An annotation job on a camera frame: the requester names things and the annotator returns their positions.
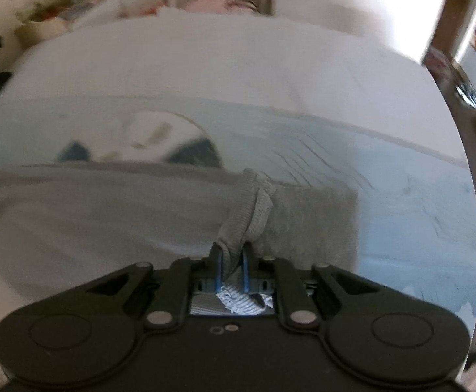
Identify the blue landscape table mat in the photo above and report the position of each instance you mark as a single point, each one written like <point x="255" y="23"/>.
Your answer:
<point x="417" y="229"/>

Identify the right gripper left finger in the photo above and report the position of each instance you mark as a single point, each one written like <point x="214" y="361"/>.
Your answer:
<point x="216" y="268"/>

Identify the pink garment on chair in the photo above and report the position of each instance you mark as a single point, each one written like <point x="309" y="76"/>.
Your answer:
<point x="221" y="6"/>

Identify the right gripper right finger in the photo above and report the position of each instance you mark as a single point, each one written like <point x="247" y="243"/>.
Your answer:
<point x="245" y="250"/>

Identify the grey knit garment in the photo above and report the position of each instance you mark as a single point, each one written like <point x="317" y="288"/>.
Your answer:
<point x="62" y="225"/>

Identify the wooden white sideboard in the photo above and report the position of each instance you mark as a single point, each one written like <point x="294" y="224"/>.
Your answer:
<point x="42" y="20"/>

